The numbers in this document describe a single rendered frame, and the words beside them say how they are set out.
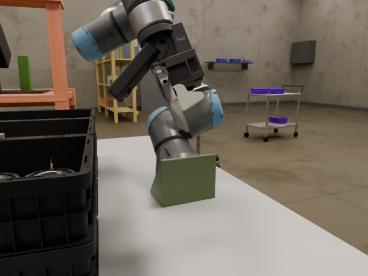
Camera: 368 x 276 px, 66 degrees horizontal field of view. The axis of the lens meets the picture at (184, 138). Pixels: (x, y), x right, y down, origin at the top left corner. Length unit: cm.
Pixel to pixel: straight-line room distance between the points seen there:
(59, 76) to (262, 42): 1021
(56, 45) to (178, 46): 190
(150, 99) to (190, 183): 876
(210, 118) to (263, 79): 1106
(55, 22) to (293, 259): 216
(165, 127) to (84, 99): 866
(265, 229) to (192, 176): 25
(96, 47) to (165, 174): 37
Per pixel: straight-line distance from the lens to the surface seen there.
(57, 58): 237
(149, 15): 54
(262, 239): 71
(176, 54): 53
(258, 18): 1193
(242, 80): 1139
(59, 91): 237
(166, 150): 86
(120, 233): 73
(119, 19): 67
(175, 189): 83
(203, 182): 86
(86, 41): 68
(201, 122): 90
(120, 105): 792
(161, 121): 92
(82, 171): 44
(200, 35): 1060
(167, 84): 47
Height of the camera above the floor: 106
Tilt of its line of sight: 12 degrees down
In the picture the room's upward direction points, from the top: straight up
